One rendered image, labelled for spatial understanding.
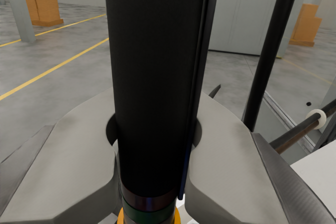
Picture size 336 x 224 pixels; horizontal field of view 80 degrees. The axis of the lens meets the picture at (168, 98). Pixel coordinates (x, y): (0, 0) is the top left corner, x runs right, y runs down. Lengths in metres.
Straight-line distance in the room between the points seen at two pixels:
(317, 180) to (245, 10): 5.26
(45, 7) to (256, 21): 6.58
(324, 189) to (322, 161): 0.06
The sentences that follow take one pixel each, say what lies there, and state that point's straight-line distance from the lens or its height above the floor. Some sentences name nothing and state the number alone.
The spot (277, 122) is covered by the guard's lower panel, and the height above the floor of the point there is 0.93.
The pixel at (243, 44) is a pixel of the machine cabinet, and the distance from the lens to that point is 5.82.
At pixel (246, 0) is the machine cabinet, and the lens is 5.64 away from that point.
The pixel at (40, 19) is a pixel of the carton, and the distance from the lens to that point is 8.56.
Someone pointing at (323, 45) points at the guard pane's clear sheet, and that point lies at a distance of 1.15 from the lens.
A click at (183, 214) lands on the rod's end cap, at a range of 0.19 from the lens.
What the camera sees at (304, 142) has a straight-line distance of 1.18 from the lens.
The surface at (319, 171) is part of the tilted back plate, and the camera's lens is 0.58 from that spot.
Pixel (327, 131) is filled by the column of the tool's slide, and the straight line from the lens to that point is 0.83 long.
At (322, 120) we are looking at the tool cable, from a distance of 0.38.
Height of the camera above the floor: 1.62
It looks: 30 degrees down
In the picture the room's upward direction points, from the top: 4 degrees clockwise
